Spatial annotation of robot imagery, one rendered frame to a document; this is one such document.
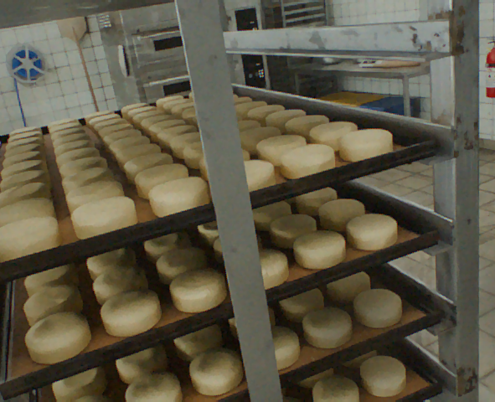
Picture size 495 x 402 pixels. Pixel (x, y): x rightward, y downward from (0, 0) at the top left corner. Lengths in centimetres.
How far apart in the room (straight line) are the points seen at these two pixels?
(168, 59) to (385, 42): 489
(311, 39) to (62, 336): 44
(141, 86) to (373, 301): 491
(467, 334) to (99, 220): 39
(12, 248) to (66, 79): 585
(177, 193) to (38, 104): 580
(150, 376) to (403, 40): 39
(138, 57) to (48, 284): 485
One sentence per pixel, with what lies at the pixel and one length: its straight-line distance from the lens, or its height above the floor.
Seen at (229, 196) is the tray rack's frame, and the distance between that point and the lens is 40.
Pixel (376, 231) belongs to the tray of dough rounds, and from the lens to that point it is 52.
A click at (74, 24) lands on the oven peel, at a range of 621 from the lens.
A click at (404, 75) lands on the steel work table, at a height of 85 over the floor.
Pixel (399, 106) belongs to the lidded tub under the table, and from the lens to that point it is 566.
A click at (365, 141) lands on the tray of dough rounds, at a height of 151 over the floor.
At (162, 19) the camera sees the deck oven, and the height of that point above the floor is 165.
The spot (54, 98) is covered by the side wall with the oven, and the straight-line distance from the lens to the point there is 623.
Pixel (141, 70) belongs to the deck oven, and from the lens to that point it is 539.
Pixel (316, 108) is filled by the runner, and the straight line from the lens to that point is 69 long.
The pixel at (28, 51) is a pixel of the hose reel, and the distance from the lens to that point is 607.
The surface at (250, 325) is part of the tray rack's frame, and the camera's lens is 46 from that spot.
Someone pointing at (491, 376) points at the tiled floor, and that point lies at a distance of 261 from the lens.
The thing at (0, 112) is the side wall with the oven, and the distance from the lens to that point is 618.
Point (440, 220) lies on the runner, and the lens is 54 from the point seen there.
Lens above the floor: 164
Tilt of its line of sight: 20 degrees down
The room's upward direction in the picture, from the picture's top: 10 degrees counter-clockwise
